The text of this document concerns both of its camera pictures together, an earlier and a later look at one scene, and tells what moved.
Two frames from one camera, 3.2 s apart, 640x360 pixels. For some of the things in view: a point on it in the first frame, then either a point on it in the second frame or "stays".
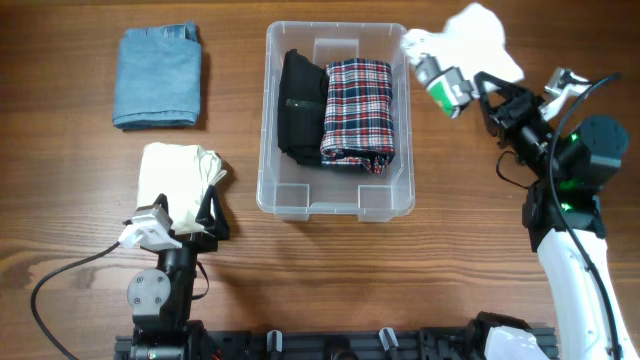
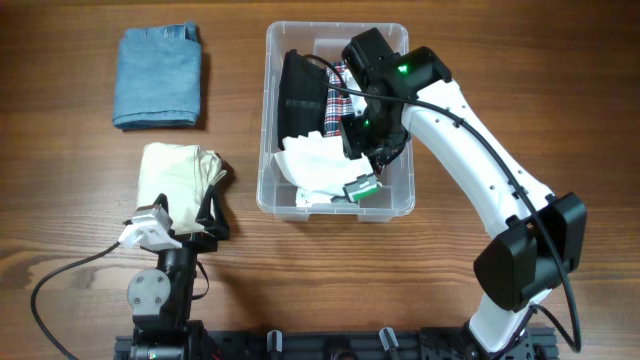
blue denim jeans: (158, 78) stays
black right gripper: (510, 112) to (355, 142)
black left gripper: (218, 225) stays
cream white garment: (183, 173) stays
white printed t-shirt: (473, 40) to (318, 168)
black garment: (301, 109) stays
